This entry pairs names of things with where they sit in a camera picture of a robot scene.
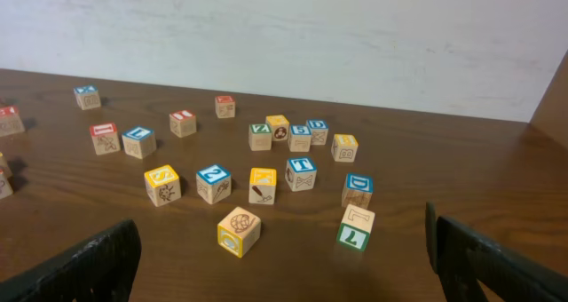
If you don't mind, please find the yellow 8 block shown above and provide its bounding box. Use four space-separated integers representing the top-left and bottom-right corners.
331 134 359 163

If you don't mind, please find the green 7 block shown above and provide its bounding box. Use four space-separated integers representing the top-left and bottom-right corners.
336 204 375 251

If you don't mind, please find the yellow block upper right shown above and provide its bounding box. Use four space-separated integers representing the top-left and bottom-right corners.
265 115 289 141

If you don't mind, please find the yellow snail picture block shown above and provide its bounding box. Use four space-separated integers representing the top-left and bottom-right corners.
217 207 261 258

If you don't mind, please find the yellow block near centre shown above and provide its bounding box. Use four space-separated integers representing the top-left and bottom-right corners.
0 153 12 178

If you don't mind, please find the blue T block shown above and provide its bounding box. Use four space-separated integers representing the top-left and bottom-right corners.
285 157 317 192

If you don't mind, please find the red i block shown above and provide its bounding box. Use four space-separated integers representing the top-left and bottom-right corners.
170 110 197 138
90 123 121 155

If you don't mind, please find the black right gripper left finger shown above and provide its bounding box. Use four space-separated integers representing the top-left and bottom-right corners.
1 219 141 301

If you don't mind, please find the blue 2 block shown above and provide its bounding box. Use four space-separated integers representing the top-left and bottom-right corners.
196 164 232 204

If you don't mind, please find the blue 5 block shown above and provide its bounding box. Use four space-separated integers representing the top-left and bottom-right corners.
288 124 312 152

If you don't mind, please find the blue X block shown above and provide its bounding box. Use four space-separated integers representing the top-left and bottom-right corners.
74 84 101 110

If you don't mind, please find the red block top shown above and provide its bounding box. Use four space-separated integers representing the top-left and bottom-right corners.
215 95 236 118

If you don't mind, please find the blue L block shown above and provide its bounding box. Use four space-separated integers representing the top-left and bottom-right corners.
122 126 157 159

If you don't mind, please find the yellow S block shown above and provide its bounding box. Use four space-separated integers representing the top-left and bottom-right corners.
144 164 182 207

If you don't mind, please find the blue d block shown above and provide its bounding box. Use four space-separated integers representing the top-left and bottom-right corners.
342 173 374 209
306 119 329 146

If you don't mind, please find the blue D block upper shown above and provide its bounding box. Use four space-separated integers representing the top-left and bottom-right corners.
306 119 329 146

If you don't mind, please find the red I block upper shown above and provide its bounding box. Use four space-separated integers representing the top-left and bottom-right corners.
170 110 197 138

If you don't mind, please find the blue D block right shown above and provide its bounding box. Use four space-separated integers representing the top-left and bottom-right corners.
342 173 374 209

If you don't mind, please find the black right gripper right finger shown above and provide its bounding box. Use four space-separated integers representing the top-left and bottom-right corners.
425 202 567 302

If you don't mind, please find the green Z block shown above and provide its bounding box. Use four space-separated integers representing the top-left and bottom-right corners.
248 123 272 151

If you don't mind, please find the red I block left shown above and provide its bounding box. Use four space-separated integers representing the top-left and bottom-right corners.
90 123 121 155

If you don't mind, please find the red E block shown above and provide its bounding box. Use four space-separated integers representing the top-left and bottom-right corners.
0 106 25 137

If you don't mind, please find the yellow hammer picture block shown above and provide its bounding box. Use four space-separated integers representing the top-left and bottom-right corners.
248 168 277 205

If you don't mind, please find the red U block centre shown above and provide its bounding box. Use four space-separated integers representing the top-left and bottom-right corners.
0 170 13 199

